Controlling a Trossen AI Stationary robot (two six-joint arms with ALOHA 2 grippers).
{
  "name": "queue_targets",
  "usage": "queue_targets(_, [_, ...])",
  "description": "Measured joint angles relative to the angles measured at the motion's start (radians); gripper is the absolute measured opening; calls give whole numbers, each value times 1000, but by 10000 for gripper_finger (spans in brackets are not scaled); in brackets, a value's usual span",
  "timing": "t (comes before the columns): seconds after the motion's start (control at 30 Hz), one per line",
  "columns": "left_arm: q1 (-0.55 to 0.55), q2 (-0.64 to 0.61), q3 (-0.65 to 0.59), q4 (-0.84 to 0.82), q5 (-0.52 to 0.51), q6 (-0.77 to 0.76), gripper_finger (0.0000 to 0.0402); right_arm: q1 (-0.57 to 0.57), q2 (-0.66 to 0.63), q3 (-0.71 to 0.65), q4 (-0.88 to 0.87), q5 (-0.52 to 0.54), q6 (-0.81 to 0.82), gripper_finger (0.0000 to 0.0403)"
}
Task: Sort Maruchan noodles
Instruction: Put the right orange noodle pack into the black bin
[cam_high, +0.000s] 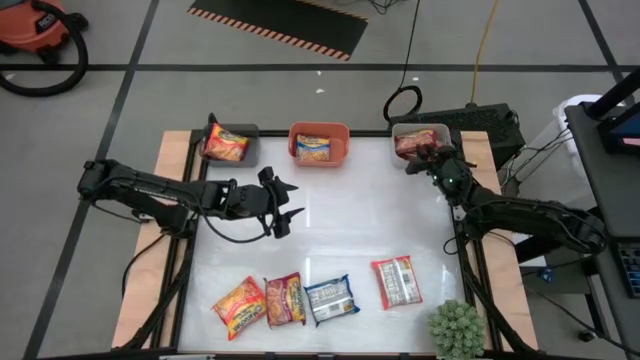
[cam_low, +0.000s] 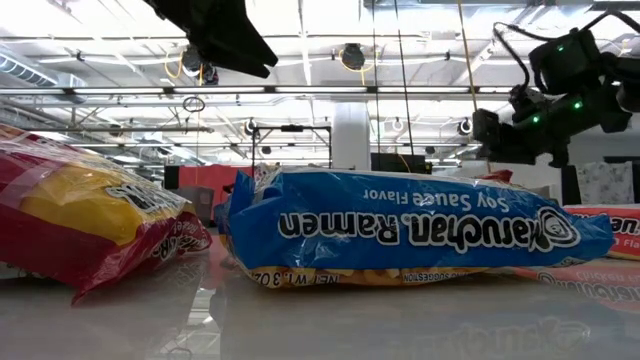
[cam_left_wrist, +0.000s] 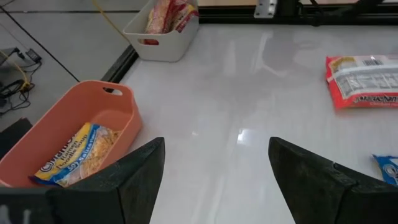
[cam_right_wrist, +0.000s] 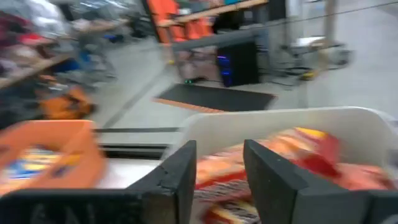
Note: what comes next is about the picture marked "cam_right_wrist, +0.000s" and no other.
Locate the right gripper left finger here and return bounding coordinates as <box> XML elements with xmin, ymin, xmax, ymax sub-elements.
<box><xmin>0</xmin><ymin>140</ymin><xmax>197</xmax><ymax>224</ymax></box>

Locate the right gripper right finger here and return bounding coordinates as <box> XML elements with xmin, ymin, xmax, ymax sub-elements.
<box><xmin>244</xmin><ymin>139</ymin><xmax>398</xmax><ymax>224</ymax></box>

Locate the red noodle pack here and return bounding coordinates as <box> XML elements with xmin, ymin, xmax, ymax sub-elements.
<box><xmin>289</xmin><ymin>126</ymin><xmax>343</xmax><ymax>178</ymax></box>

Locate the orange-red noodle pack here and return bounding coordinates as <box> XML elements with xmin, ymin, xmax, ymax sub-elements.
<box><xmin>194</xmin><ymin>146</ymin><xmax>394</xmax><ymax>224</ymax></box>

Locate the blue soy sauce noodle pack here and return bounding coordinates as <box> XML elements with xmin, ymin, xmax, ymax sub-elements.
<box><xmin>4</xmin><ymin>146</ymin><xmax>80</xmax><ymax>183</ymax></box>

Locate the white plastic bin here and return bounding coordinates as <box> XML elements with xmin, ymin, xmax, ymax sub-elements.
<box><xmin>167</xmin><ymin>106</ymin><xmax>398</xmax><ymax>200</ymax></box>

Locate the orange plastic bin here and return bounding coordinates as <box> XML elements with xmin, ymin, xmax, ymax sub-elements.
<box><xmin>0</xmin><ymin>119</ymin><xmax>107</xmax><ymax>197</ymax></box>

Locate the black hazard-striped floor mat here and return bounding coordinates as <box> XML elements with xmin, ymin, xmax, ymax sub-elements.
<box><xmin>152</xmin><ymin>83</ymin><xmax>277</xmax><ymax>113</ymax></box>

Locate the black tower with blue lights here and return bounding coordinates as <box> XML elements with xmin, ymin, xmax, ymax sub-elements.
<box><xmin>216</xmin><ymin>42</ymin><xmax>261</xmax><ymax>88</ymax></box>

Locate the red partition panel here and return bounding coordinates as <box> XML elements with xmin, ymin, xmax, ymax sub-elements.
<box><xmin>146</xmin><ymin>0</ymin><xmax>215</xmax><ymax>44</ymax></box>

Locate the black aluminium table frame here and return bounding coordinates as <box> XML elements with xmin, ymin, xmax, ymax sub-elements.
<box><xmin>93</xmin><ymin>126</ymin><xmax>181</xmax><ymax>160</ymax></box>

